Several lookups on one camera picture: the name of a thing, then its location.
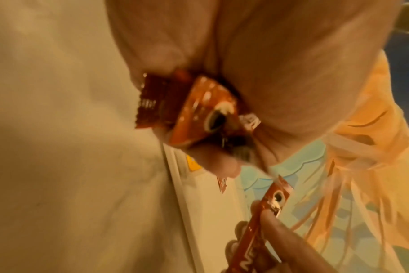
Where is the person's right hand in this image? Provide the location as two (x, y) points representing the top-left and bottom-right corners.
(224, 199), (324, 273)

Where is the person's left hand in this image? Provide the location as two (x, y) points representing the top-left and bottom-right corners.
(105, 0), (403, 179)

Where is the red stick sachet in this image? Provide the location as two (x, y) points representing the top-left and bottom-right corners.
(236, 178), (293, 273)

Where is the orange coffee sachet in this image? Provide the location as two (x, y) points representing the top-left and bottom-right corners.
(168, 75), (262, 148)

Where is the dark red sachet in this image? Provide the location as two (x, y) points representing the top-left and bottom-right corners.
(134, 72), (180, 130)

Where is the dark round object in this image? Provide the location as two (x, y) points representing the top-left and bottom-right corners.
(391, 0), (409, 36)

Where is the white cloth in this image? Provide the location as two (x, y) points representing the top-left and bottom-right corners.
(0, 0), (206, 273)

